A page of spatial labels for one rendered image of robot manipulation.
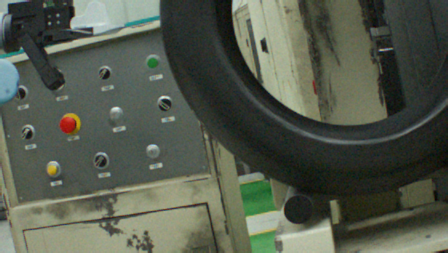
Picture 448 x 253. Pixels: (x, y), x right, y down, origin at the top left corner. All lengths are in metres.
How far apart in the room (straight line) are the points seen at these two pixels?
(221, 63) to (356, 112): 0.45
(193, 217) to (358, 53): 0.63
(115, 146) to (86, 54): 0.23
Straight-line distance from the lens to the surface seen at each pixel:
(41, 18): 1.53
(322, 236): 1.40
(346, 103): 1.75
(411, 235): 1.50
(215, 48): 1.38
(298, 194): 1.40
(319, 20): 1.75
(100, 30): 1.51
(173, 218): 2.16
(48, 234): 2.24
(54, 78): 1.53
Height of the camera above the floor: 1.11
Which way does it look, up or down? 3 degrees down
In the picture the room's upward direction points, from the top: 11 degrees counter-clockwise
